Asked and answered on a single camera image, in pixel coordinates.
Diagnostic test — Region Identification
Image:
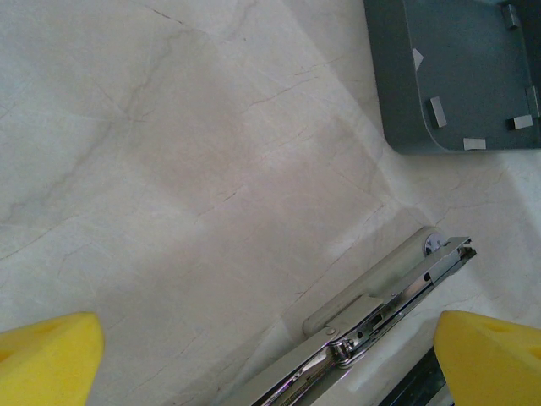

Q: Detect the black stapler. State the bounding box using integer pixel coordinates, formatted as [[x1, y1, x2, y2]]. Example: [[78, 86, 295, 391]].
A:
[[380, 344, 457, 406]]

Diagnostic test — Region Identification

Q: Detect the dark grey plastic tray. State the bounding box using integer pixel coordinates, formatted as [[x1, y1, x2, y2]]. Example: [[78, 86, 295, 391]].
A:
[[363, 0, 541, 156]]

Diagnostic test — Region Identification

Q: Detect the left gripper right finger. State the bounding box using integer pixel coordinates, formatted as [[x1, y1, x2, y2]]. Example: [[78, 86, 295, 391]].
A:
[[434, 310, 541, 406]]

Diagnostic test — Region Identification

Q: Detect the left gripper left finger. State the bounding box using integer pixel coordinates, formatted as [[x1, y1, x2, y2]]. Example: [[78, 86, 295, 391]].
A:
[[0, 311, 106, 406]]

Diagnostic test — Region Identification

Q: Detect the black bar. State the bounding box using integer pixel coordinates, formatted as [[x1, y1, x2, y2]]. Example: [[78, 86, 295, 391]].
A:
[[226, 226, 478, 406]]

